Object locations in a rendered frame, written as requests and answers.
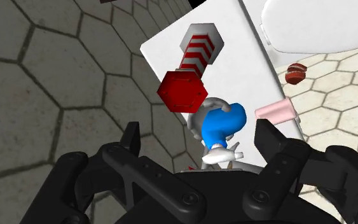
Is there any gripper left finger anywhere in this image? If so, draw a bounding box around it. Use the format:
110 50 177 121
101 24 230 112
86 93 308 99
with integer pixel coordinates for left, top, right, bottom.
20 121 208 224

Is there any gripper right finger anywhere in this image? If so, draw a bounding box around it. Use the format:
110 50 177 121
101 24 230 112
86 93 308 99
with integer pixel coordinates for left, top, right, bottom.
242 118 358 224

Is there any pink block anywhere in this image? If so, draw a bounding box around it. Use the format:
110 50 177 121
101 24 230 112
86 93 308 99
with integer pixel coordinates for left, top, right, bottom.
254 97 301 126

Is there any blue and white figure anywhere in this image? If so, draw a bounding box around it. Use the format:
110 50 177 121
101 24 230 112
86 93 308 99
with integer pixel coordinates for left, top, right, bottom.
186 97 247 171

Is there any small red-brown round object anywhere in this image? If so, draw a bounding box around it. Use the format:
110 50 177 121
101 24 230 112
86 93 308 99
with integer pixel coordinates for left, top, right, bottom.
284 62 308 85

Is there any red white striped hexagonal bolt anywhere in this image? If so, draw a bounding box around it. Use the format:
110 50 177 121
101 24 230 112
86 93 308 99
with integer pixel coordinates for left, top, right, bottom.
156 22 225 114

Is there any white toilet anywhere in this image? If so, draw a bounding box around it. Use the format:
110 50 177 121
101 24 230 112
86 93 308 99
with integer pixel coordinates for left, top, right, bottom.
139 0 358 171

